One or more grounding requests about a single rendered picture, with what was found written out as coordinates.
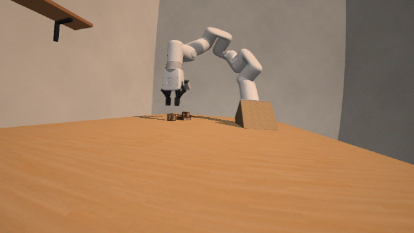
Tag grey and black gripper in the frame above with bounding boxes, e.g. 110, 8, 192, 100
161, 67, 186, 106

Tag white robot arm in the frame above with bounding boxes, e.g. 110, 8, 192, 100
165, 27, 262, 100

